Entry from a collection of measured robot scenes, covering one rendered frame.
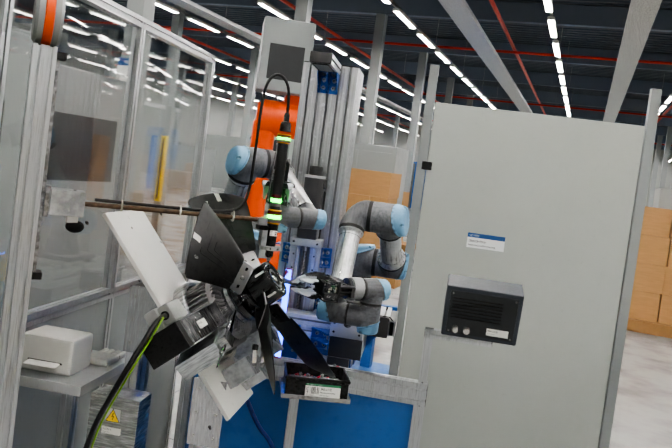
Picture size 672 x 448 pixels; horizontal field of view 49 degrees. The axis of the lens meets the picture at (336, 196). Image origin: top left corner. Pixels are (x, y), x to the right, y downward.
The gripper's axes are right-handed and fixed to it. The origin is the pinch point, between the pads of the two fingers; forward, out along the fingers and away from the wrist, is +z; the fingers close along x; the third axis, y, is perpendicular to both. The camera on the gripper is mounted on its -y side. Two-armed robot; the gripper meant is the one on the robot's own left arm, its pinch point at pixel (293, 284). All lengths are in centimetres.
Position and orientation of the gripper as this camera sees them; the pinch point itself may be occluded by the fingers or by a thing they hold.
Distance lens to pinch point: 242.5
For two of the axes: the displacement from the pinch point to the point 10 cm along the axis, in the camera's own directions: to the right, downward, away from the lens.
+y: 4.5, 2.0, -8.7
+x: -1.8, 9.8, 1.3
